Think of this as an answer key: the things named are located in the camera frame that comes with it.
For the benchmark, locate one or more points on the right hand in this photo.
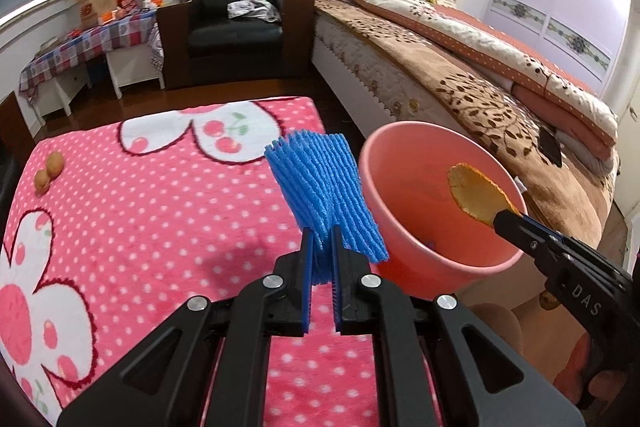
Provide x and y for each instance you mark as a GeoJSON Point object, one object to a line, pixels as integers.
{"type": "Point", "coordinates": [609, 385]}

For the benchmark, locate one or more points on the white cloth on armchair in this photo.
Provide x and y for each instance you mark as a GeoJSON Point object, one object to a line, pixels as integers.
{"type": "Point", "coordinates": [258, 9]}

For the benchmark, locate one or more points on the bed with brown blanket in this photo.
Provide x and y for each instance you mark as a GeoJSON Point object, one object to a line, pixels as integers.
{"type": "Point", "coordinates": [382, 72]}

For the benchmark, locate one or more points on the folded floral quilt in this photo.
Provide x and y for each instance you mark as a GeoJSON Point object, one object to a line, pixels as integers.
{"type": "Point", "coordinates": [583, 123]}

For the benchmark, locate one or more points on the black phone on bed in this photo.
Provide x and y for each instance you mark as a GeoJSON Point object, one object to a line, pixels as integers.
{"type": "Point", "coordinates": [549, 147]}

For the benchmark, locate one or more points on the pink plastic bucket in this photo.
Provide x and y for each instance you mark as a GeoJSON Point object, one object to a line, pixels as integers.
{"type": "Point", "coordinates": [434, 247]}

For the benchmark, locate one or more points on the table with checked cloth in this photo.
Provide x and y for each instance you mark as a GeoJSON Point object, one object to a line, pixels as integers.
{"type": "Point", "coordinates": [51, 81]}

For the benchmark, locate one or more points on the fingers of the right gripper seen afar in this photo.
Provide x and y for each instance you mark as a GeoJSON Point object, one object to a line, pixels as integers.
{"type": "Point", "coordinates": [534, 239]}

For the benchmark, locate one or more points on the white door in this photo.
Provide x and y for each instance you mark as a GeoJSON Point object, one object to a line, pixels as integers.
{"type": "Point", "coordinates": [627, 188]}

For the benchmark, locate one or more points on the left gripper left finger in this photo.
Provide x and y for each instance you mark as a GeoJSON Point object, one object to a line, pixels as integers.
{"type": "Point", "coordinates": [279, 303]}

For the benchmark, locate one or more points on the orange peel slice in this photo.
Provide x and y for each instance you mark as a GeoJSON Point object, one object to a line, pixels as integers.
{"type": "Point", "coordinates": [477, 195]}

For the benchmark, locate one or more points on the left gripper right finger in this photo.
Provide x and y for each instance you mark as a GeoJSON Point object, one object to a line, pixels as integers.
{"type": "Point", "coordinates": [363, 302]}

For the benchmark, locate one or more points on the pink polka dot blanket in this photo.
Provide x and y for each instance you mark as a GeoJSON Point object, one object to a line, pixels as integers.
{"type": "Point", "coordinates": [145, 214]}

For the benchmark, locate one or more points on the black leather armchair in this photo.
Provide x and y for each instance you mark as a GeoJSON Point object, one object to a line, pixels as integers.
{"type": "Point", "coordinates": [203, 44]}

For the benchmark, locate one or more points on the blue foam fruit net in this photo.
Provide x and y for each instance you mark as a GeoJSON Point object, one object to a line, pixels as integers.
{"type": "Point", "coordinates": [319, 179]}

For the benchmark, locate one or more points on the red snack bag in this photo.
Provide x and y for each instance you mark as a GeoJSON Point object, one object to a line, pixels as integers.
{"type": "Point", "coordinates": [128, 6]}

